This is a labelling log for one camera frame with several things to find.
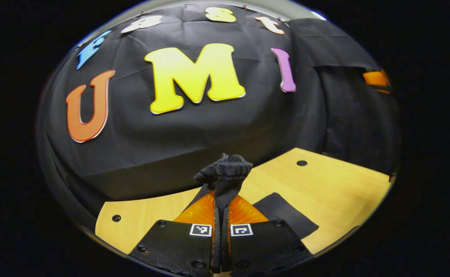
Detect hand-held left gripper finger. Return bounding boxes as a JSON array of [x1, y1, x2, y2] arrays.
[[222, 194, 314, 275], [128, 191, 222, 275]]

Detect dark grey jeans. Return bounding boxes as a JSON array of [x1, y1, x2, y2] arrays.
[[188, 153, 320, 240]]

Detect black backdrop cloth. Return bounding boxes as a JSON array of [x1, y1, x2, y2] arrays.
[[36, 4, 400, 231]]

